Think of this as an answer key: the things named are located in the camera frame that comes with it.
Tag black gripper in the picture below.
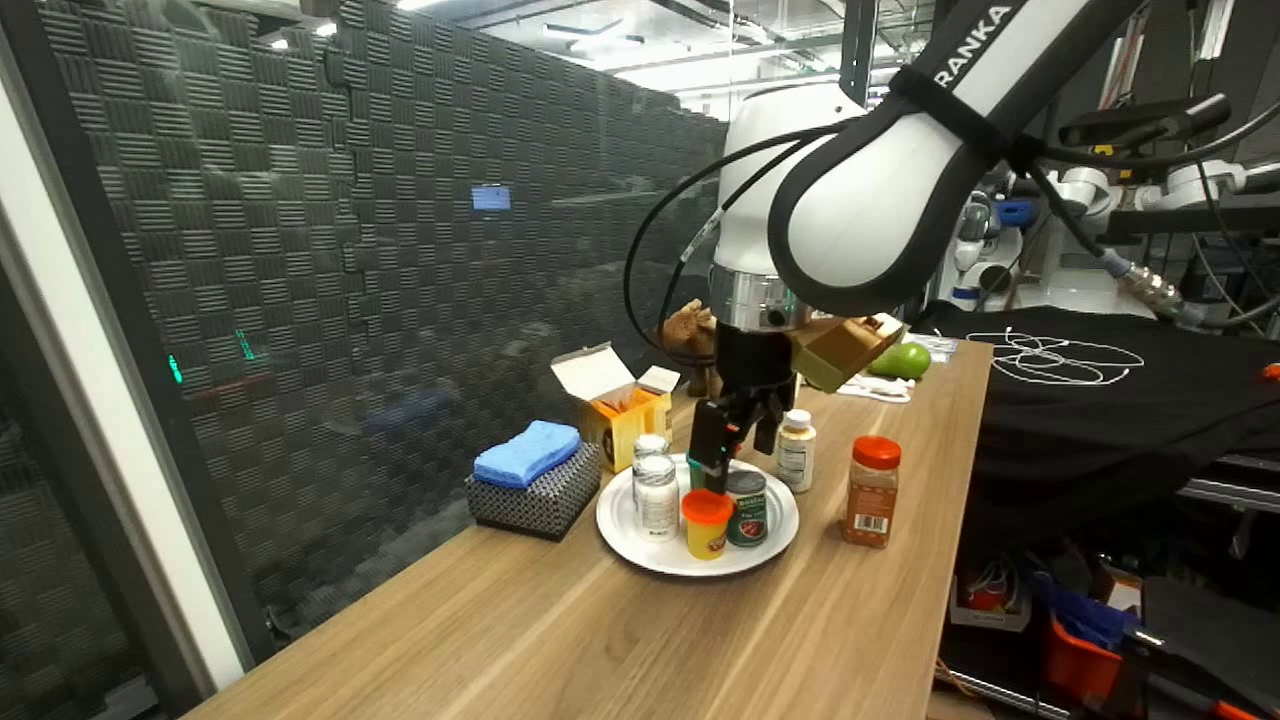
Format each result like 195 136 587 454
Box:
688 323 798 491

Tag white cap pill bottle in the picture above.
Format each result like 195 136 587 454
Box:
633 454 682 535
633 431 668 463

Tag green label tin can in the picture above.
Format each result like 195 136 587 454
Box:
727 468 768 546

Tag orange lid play-doh can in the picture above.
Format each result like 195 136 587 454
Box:
682 489 733 561

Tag red cap spice jar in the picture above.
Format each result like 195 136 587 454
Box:
842 436 901 546

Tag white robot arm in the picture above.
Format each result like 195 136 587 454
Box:
691 0 1143 489

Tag white paper plate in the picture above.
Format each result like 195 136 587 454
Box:
598 463 799 581

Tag open yellow cardboard box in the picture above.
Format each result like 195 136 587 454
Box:
553 344 682 473

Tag blue sponge cloth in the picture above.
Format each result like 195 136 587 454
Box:
472 420 579 491

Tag black mesh box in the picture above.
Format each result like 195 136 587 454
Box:
465 442 605 540

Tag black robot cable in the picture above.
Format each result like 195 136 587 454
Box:
619 117 872 355

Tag white coiled cable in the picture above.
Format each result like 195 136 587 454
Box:
964 323 1151 390

